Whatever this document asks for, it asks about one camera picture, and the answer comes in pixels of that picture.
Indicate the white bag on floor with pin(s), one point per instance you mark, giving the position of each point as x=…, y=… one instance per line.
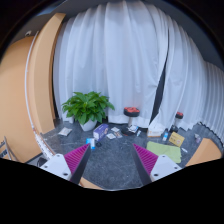
x=65, y=131

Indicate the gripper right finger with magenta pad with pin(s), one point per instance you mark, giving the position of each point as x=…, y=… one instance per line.
x=151, y=167

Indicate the green potted plant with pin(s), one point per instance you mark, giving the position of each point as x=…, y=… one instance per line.
x=87, y=107

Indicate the orange wooden table corner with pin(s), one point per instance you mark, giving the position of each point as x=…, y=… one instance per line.
x=205, y=151

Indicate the white curtain right panel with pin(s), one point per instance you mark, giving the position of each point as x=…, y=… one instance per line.
x=192, y=86

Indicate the yellow cardboard box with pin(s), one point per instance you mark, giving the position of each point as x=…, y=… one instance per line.
x=176, y=139

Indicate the green folded towel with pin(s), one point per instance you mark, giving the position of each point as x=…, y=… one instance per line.
x=172, y=152

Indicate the white blue bottle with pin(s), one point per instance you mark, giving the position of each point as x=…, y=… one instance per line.
x=165, y=136

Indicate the white curtain panel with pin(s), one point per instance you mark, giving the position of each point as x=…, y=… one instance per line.
x=116, y=49
x=192, y=86

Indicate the white plant pot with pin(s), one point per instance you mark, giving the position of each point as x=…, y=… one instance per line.
x=88, y=126

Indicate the small blue white box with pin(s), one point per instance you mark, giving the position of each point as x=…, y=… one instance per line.
x=91, y=142

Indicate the purple and white box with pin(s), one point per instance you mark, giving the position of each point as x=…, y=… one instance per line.
x=100, y=132

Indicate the white curtain left panel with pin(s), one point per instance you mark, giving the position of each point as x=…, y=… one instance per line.
x=116, y=49

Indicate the red-topped black stool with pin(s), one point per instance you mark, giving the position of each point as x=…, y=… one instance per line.
x=131, y=113

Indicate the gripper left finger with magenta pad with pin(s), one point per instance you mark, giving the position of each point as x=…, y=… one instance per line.
x=69, y=166

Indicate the papers on floor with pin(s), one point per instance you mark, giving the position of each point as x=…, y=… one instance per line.
x=114, y=133

